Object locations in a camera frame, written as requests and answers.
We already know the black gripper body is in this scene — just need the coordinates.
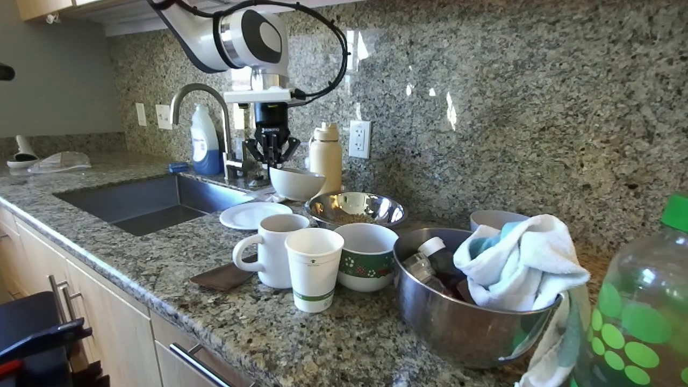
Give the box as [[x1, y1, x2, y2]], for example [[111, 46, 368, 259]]
[[247, 102, 293, 147]]

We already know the white round plate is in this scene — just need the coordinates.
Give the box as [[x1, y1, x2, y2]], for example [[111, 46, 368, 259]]
[[218, 201, 296, 235]]

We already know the shallow silver metal dish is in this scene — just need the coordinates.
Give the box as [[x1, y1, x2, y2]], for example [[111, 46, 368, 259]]
[[304, 190, 410, 233]]

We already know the small white dish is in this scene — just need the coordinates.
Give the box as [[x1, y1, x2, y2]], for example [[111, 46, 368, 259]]
[[4, 134, 40, 172]]

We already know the deep stainless steel bowl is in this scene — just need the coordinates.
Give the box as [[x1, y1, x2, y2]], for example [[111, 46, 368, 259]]
[[391, 227, 565, 372]]

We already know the chrome sink faucet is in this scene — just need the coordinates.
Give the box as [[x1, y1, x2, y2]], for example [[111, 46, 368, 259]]
[[168, 82, 247, 186]]

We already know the cream insulated water bottle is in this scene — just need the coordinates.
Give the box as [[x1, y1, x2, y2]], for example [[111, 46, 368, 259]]
[[308, 120, 347, 196]]

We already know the blue and white soap bottle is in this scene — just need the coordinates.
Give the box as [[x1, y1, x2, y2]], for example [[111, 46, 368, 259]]
[[187, 103, 227, 178]]

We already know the white printed mug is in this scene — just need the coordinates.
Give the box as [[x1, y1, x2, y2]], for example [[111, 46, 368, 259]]
[[231, 213, 313, 290]]

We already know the stainless steel sink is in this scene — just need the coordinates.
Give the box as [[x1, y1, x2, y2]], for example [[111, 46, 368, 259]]
[[53, 170, 258, 239]]

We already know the dark brown coaster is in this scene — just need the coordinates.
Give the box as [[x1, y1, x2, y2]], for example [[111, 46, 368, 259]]
[[190, 262, 258, 294]]

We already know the white cup with green band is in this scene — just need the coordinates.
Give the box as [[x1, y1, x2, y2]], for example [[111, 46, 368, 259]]
[[333, 221, 403, 294]]

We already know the small bottle with white cap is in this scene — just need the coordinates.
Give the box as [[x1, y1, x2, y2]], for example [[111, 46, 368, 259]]
[[403, 235, 470, 298]]

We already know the crumpled clear plastic bag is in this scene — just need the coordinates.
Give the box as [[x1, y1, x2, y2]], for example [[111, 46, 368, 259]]
[[29, 150, 95, 174]]

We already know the wooden upper cabinet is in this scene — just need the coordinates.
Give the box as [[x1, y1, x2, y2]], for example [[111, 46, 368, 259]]
[[14, 0, 190, 40]]

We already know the white and blue towel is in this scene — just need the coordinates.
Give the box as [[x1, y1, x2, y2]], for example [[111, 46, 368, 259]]
[[453, 213, 594, 387]]

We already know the black wheeled cart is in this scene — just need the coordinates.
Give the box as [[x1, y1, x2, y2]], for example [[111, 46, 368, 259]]
[[0, 288, 95, 387]]

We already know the green plastic soda bottle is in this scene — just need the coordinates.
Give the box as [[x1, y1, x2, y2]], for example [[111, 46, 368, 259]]
[[570, 192, 688, 387]]

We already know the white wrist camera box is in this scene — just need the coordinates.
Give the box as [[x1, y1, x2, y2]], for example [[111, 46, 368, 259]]
[[222, 86, 293, 109]]

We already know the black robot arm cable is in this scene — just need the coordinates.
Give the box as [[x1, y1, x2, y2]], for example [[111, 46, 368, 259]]
[[148, 0, 354, 109]]

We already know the metal cabinet handle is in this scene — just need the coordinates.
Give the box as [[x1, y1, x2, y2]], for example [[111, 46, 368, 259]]
[[165, 341, 233, 387], [47, 273, 87, 327]]

